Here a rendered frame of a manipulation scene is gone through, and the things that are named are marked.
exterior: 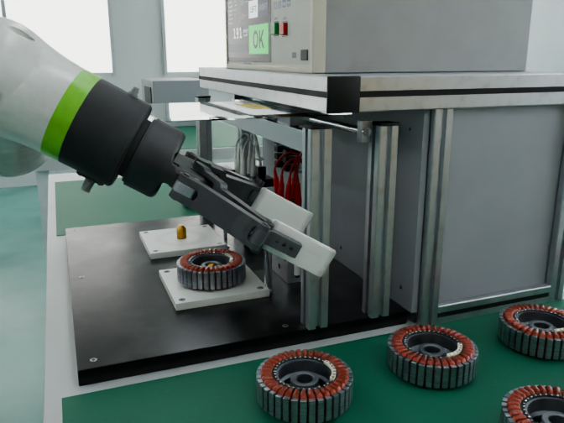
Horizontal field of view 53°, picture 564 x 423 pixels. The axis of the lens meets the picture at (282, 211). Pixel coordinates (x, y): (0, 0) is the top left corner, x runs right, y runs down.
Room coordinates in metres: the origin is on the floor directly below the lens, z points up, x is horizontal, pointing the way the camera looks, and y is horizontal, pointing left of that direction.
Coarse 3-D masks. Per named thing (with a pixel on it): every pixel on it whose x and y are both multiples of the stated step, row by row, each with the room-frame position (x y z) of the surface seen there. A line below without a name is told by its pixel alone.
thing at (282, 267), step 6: (276, 258) 0.94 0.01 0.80; (282, 258) 0.91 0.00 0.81; (276, 264) 0.94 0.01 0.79; (282, 264) 0.91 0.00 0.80; (288, 264) 0.89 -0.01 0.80; (276, 270) 0.94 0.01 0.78; (282, 270) 0.91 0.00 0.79; (288, 270) 0.89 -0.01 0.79; (300, 270) 0.90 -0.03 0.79; (282, 276) 0.91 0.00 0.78; (288, 276) 0.89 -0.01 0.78; (294, 276) 0.90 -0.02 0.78; (300, 276) 0.90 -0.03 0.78; (288, 282) 0.89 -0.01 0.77; (294, 282) 0.90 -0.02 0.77
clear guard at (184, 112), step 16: (160, 112) 0.78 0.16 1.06; (176, 112) 0.78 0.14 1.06; (192, 112) 0.78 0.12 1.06; (208, 112) 0.78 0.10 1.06; (224, 112) 0.78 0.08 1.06; (240, 112) 0.78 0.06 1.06; (256, 112) 0.78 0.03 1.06; (272, 112) 0.78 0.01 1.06; (288, 112) 0.78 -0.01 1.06; (304, 112) 0.78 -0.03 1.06; (320, 112) 0.79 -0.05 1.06
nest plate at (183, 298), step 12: (168, 276) 0.90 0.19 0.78; (252, 276) 0.90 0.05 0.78; (168, 288) 0.85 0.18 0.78; (180, 288) 0.84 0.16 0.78; (228, 288) 0.84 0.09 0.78; (240, 288) 0.84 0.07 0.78; (252, 288) 0.84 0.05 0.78; (264, 288) 0.84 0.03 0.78; (180, 300) 0.80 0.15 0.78; (192, 300) 0.80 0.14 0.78; (204, 300) 0.80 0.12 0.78; (216, 300) 0.81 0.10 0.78; (228, 300) 0.82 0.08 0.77
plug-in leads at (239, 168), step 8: (240, 136) 1.18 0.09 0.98; (248, 136) 1.18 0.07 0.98; (256, 136) 1.17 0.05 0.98; (240, 144) 1.15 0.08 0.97; (248, 152) 1.18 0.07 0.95; (248, 160) 1.17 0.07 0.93; (240, 168) 1.14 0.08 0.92; (248, 168) 1.17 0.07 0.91; (256, 168) 1.19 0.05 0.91; (264, 168) 1.18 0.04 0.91
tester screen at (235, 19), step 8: (232, 0) 1.18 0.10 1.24; (240, 0) 1.14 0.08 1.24; (248, 0) 1.09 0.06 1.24; (232, 8) 1.18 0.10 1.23; (240, 8) 1.14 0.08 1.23; (232, 16) 1.19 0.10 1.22; (240, 16) 1.14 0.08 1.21; (264, 16) 1.01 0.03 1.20; (232, 24) 1.19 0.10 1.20; (240, 24) 1.14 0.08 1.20; (248, 24) 1.09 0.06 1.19; (232, 32) 1.19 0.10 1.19; (248, 32) 1.09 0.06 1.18; (232, 40) 1.19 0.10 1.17; (240, 40) 1.14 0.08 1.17; (248, 40) 1.09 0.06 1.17; (248, 48) 1.09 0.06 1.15; (232, 56) 1.19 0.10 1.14; (240, 56) 1.14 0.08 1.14; (248, 56) 1.10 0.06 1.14; (256, 56) 1.06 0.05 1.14; (264, 56) 1.01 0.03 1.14
